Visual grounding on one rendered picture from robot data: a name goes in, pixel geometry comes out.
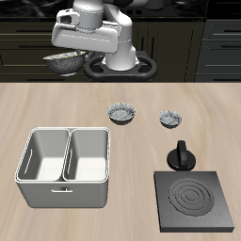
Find large grey speckled bowl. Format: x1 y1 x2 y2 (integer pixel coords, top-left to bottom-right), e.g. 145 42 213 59
42 51 88 77

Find medium grey speckled bowl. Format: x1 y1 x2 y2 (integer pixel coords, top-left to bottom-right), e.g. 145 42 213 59
106 102 138 126

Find round black knob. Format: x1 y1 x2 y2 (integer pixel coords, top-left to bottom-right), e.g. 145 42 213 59
166 139 197 172

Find dark kitchen cupboards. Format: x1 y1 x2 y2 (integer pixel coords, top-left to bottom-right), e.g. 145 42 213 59
0 0 241 84

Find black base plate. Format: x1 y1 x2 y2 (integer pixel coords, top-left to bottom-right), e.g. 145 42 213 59
83 51 158 84

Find dark grey stove plate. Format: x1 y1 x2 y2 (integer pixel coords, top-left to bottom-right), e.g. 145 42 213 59
153 170 235 233

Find white two-bin basket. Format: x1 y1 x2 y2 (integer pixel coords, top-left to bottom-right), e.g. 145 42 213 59
13 126 112 210

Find small grey speckled bowl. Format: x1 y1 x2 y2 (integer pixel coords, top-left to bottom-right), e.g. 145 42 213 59
157 109 184 130

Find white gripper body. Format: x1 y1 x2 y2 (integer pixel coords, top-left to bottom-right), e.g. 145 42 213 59
51 21 121 55

